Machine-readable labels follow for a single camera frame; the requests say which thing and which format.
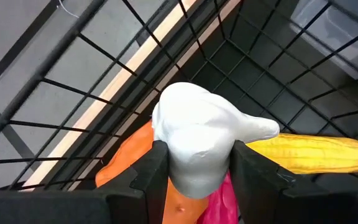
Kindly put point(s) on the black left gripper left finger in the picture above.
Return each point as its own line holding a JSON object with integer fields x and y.
{"x": 73, "y": 208}

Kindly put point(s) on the large white garlic bulb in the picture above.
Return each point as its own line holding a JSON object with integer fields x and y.
{"x": 197, "y": 130}

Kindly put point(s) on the orange carrot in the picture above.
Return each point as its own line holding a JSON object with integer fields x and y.
{"x": 129, "y": 155}

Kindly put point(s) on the large red chili pepper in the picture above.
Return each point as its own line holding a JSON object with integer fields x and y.
{"x": 219, "y": 205}

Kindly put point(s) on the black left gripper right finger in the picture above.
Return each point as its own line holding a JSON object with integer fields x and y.
{"x": 275, "y": 202}

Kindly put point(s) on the yellow corn cob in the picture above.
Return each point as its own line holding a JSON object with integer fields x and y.
{"x": 306, "y": 152}

